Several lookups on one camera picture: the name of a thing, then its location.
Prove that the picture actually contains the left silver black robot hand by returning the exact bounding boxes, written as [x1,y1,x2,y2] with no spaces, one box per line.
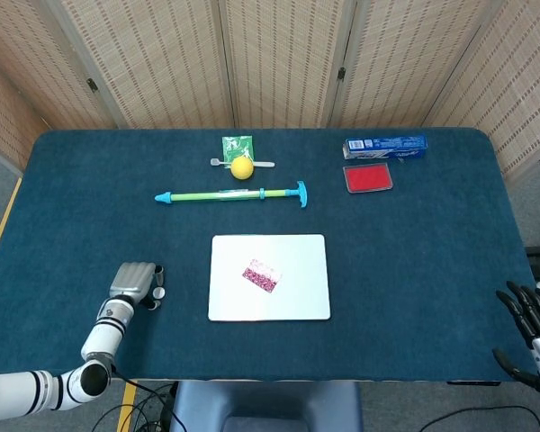
[109,262,167,311]

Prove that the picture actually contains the pink patterned packet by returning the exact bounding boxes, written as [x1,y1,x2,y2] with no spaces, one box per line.
[241,258,284,294]

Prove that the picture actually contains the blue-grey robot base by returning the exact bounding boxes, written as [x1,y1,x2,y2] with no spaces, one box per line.
[168,381,365,432]

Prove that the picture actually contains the green and blue water pump toy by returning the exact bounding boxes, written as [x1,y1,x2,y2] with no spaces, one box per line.
[154,180,310,210]

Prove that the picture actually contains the white grey toothbrush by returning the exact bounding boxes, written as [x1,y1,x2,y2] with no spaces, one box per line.
[210,157,276,168]

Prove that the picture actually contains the yellow ball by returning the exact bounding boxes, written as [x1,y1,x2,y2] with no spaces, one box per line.
[230,156,255,181]

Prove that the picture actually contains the white rectangular board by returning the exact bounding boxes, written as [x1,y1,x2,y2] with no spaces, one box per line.
[207,233,332,322]

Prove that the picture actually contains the green packet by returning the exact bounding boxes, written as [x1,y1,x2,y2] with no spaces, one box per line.
[221,135,256,168]

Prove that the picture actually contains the teal tablecloth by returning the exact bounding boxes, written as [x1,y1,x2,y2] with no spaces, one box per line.
[0,128,539,383]

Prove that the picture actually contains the woven folding screen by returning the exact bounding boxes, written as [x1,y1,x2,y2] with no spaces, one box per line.
[0,0,540,181]

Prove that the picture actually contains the red ink pad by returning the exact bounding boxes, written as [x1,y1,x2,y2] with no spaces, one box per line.
[342,162,394,194]

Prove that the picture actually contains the blue toothpaste box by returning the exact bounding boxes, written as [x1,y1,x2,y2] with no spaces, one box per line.
[343,133,429,161]

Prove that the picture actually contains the black cable on floor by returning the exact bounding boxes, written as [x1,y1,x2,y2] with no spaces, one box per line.
[373,404,540,432]

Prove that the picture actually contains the black floor cables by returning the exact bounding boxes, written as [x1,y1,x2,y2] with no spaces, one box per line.
[92,368,185,432]

